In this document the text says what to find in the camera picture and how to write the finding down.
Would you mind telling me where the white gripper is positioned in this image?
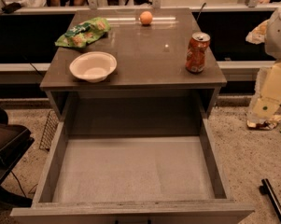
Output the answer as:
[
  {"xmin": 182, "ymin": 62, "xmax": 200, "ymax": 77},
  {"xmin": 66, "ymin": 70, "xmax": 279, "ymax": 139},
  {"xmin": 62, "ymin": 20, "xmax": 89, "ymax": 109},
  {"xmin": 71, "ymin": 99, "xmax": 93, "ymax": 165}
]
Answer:
[{"xmin": 250, "ymin": 60, "xmax": 281, "ymax": 119}]

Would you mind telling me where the orange soda can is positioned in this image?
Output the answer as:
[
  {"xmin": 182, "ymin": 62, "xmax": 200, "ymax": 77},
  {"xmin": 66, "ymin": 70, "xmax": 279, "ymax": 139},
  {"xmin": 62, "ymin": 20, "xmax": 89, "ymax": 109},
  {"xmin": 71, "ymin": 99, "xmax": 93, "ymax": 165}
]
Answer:
[{"xmin": 186, "ymin": 32, "xmax": 210, "ymax": 74}]

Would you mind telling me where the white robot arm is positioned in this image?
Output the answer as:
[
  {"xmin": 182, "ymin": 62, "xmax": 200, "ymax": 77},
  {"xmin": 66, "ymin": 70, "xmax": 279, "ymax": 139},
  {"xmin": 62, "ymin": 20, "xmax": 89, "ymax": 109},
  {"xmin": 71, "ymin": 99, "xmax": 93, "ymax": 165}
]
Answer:
[{"xmin": 251, "ymin": 6, "xmax": 281, "ymax": 122}]

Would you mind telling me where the crumpled snack wrapper on floor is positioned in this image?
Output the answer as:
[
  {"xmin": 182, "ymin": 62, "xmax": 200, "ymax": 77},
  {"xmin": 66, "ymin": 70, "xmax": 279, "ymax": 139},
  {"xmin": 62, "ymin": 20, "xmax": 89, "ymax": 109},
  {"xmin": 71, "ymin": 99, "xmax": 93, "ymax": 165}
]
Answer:
[{"xmin": 246, "ymin": 115, "xmax": 281, "ymax": 130}]

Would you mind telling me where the black bar on floor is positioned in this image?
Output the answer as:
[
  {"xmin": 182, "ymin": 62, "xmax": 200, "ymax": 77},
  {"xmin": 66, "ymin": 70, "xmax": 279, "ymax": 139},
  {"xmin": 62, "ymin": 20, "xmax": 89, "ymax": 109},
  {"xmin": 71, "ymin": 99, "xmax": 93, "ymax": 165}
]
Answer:
[{"xmin": 260, "ymin": 178, "xmax": 281, "ymax": 223}]

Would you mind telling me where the grey cabinet with top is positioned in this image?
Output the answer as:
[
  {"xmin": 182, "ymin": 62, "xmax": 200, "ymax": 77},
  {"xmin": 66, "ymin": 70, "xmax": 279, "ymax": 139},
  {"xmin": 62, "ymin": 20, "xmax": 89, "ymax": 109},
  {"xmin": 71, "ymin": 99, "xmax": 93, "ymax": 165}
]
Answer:
[{"xmin": 41, "ymin": 8, "xmax": 226, "ymax": 136}]

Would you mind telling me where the orange fruit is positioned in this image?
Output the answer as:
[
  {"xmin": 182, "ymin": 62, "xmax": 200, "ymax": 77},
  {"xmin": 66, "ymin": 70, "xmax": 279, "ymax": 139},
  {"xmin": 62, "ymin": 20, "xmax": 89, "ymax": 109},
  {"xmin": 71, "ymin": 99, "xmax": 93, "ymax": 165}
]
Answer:
[{"xmin": 139, "ymin": 11, "xmax": 153, "ymax": 25}]

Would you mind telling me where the open grey drawer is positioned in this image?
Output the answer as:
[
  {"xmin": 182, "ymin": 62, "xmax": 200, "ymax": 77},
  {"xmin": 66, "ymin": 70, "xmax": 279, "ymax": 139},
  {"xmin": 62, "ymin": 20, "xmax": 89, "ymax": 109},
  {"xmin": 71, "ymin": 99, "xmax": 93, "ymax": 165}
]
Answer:
[{"xmin": 9, "ymin": 92, "xmax": 256, "ymax": 224}]

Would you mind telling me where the white paper bowl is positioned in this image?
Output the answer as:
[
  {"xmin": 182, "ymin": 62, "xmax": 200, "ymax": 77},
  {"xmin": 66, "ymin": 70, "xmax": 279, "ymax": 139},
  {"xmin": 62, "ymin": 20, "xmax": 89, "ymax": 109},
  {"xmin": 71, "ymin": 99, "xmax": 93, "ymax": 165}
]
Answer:
[{"xmin": 69, "ymin": 51, "xmax": 117, "ymax": 83}]

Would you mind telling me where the green chip bag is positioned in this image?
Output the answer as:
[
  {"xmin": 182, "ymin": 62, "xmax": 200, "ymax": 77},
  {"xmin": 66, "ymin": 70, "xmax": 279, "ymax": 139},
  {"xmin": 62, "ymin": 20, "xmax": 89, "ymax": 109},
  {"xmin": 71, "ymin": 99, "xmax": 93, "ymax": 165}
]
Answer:
[{"xmin": 55, "ymin": 17, "xmax": 111, "ymax": 48}]

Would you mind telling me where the black chair base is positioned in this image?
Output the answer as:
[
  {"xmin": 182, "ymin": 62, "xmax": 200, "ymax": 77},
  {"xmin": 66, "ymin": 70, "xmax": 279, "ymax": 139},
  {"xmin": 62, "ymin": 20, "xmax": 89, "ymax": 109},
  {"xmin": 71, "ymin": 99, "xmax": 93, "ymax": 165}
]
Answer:
[{"xmin": 0, "ymin": 107, "xmax": 35, "ymax": 207}]

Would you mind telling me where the black wire basket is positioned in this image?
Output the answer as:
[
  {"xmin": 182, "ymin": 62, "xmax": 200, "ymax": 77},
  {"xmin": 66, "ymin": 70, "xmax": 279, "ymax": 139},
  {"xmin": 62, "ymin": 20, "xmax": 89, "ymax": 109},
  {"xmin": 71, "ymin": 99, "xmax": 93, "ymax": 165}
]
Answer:
[{"xmin": 39, "ymin": 110, "xmax": 59, "ymax": 151}]

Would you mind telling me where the black floor cable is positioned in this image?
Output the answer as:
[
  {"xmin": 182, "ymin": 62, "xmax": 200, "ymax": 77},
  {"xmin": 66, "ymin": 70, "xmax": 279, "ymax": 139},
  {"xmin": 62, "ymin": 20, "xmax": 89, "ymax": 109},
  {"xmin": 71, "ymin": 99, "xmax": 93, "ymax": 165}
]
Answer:
[{"xmin": 9, "ymin": 171, "xmax": 38, "ymax": 199}]

